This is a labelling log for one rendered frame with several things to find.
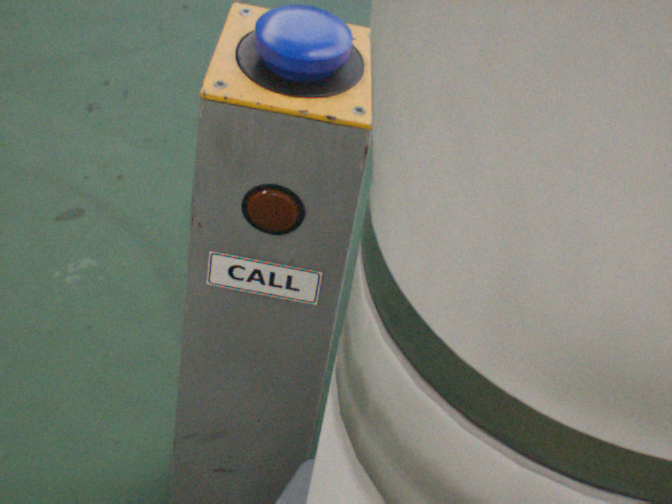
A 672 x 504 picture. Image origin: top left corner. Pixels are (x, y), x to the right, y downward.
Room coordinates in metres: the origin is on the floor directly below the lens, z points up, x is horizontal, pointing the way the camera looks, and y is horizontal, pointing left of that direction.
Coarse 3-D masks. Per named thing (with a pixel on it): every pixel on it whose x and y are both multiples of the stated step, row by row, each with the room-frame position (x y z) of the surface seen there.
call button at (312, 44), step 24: (264, 24) 0.43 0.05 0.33; (288, 24) 0.44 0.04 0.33; (312, 24) 0.44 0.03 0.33; (336, 24) 0.44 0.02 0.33; (264, 48) 0.42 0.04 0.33; (288, 48) 0.42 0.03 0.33; (312, 48) 0.42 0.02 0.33; (336, 48) 0.43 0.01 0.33; (288, 72) 0.42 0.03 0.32; (312, 72) 0.42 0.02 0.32
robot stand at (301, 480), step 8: (304, 464) 0.24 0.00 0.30; (312, 464) 0.24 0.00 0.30; (296, 472) 0.24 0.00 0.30; (304, 472) 0.24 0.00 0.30; (312, 472) 0.24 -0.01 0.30; (296, 480) 0.23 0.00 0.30; (304, 480) 0.23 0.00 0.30; (288, 488) 0.23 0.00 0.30; (296, 488) 0.23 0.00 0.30; (304, 488) 0.23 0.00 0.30; (280, 496) 0.23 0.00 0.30; (288, 496) 0.23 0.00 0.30; (296, 496) 0.23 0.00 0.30; (304, 496) 0.23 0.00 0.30
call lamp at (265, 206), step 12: (264, 192) 0.40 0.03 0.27; (276, 192) 0.40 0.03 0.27; (252, 204) 0.40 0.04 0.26; (264, 204) 0.40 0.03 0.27; (276, 204) 0.40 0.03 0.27; (288, 204) 0.40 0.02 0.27; (252, 216) 0.40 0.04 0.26; (264, 216) 0.40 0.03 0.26; (276, 216) 0.40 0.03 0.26; (288, 216) 0.40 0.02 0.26; (264, 228) 0.40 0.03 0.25; (276, 228) 0.40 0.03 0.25; (288, 228) 0.40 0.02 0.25
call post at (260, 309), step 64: (256, 128) 0.40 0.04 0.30; (320, 128) 0.40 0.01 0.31; (256, 192) 0.40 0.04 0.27; (320, 192) 0.40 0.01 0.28; (192, 256) 0.40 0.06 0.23; (256, 256) 0.40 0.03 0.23; (320, 256) 0.40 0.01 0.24; (192, 320) 0.40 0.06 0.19; (256, 320) 0.40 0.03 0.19; (320, 320) 0.40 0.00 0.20; (192, 384) 0.40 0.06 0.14; (256, 384) 0.40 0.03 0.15; (320, 384) 0.40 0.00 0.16; (192, 448) 0.40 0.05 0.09; (256, 448) 0.40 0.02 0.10
